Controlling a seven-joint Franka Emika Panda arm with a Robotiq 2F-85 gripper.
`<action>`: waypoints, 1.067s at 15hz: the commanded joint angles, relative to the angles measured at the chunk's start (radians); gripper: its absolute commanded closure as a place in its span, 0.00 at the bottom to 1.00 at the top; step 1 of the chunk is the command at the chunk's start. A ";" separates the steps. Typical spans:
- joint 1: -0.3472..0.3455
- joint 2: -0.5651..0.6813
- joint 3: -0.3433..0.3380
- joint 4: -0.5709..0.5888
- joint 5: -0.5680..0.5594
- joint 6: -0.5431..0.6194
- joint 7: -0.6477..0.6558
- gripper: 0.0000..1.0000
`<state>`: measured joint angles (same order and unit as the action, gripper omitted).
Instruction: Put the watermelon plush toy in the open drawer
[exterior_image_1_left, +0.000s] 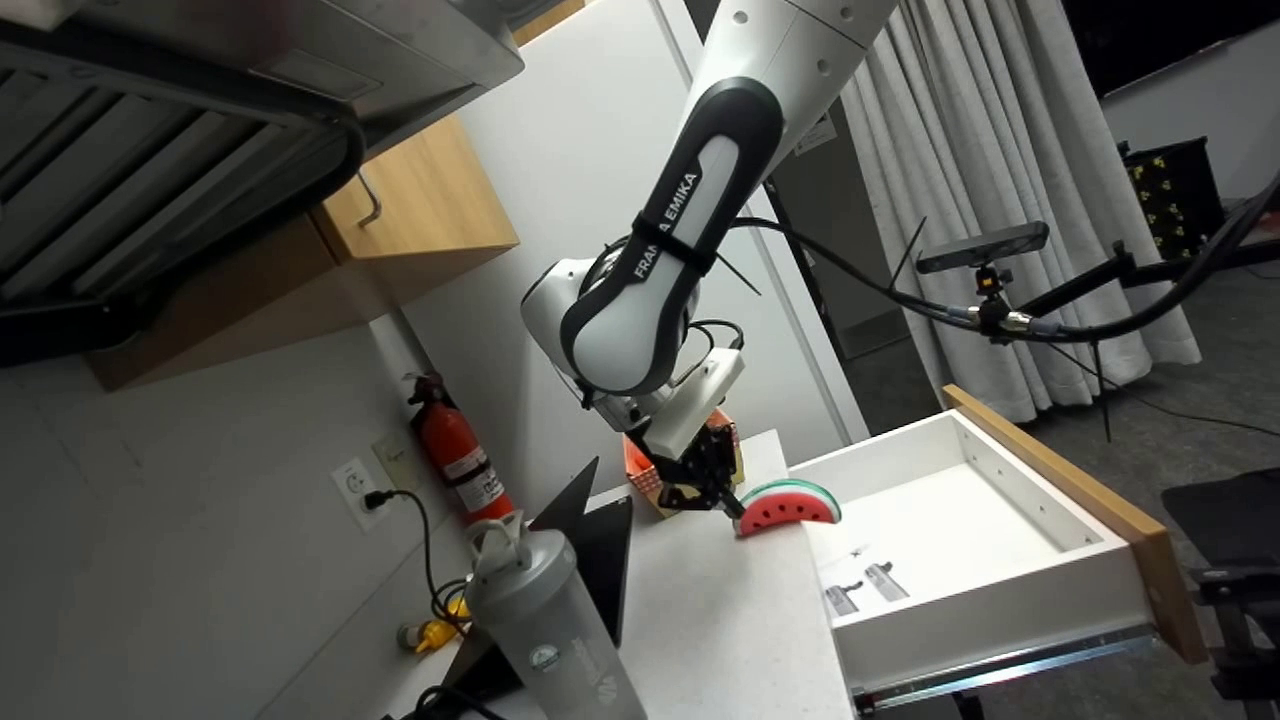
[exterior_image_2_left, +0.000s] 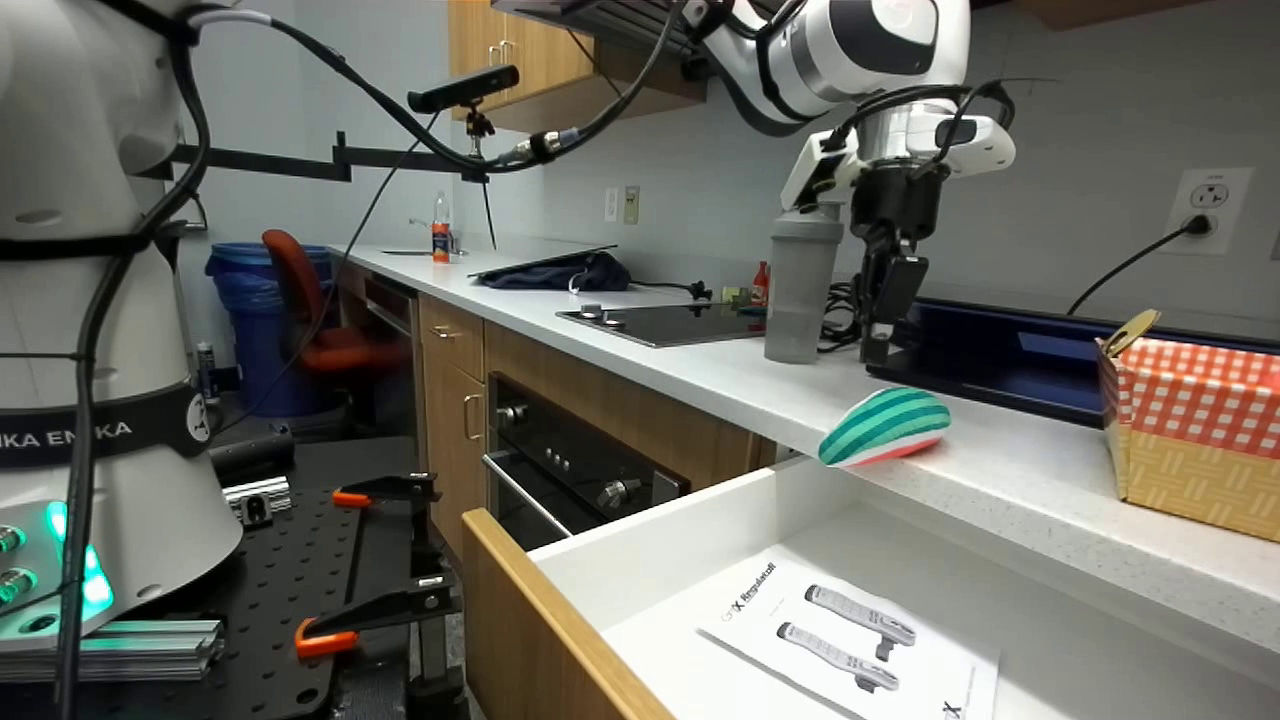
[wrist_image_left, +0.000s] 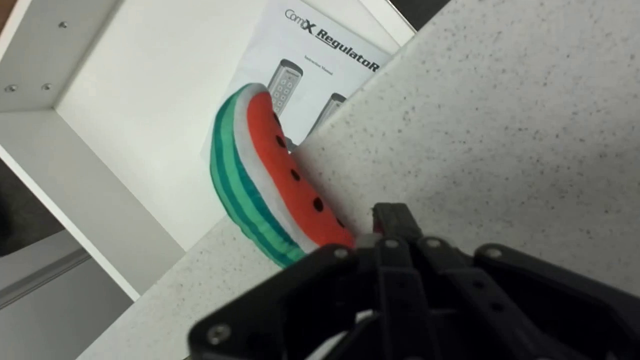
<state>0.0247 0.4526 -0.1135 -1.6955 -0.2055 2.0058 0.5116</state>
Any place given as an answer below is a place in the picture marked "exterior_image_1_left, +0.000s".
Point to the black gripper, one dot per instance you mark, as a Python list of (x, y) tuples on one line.
[(688, 461)]

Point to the watermelon slice plush toy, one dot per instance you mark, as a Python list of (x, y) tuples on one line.
[(790, 508)]

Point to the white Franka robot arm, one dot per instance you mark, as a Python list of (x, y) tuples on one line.
[(695, 227)]

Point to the white open drawer wooden front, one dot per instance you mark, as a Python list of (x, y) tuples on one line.
[(975, 532)]

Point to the wicker basket red checkered cloth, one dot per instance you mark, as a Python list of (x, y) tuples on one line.
[(642, 466)]

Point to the grey shaker bottle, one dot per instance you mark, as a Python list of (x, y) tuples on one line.
[(553, 632)]

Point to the red fire extinguisher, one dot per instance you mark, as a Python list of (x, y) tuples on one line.
[(462, 454)]

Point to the yellow plug adapter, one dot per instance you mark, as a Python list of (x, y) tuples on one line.
[(437, 625)]

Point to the white pleated curtain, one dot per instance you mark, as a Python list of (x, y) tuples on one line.
[(1012, 175)]

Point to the black chair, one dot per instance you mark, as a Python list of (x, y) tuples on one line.
[(1235, 562)]

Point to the black crate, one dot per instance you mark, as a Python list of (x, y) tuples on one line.
[(1174, 193)]

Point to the metal range hood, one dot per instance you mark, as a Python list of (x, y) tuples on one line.
[(184, 120)]

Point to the white wall power outlet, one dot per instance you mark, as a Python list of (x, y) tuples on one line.
[(360, 481)]

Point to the black camera on mount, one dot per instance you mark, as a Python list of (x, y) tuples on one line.
[(986, 247)]

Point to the wooden wall cabinet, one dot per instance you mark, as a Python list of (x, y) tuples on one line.
[(420, 200)]

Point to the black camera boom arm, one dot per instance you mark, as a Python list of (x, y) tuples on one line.
[(1133, 274)]

